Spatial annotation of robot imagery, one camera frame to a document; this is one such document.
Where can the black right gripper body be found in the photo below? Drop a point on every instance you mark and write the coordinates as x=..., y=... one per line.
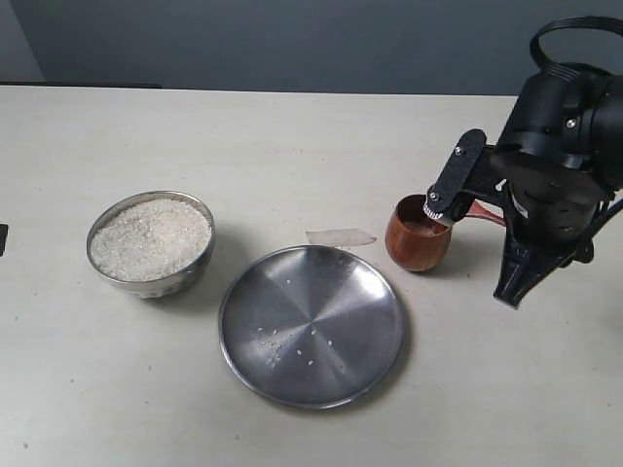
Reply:
x=556, y=155

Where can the round steel plate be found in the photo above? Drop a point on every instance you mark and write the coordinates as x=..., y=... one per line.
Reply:
x=311, y=327

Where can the brown wooden cup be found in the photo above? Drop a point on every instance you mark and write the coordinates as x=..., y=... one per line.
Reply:
x=413, y=241

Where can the clear tape strip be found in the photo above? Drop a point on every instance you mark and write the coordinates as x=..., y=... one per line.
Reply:
x=340, y=238

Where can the dark wooden spoon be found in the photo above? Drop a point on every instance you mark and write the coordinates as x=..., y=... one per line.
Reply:
x=482, y=214

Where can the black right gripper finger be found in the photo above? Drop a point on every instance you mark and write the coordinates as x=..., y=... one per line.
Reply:
x=522, y=268
x=465, y=177

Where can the steel bowl of rice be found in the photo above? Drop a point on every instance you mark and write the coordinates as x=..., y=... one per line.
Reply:
x=152, y=244

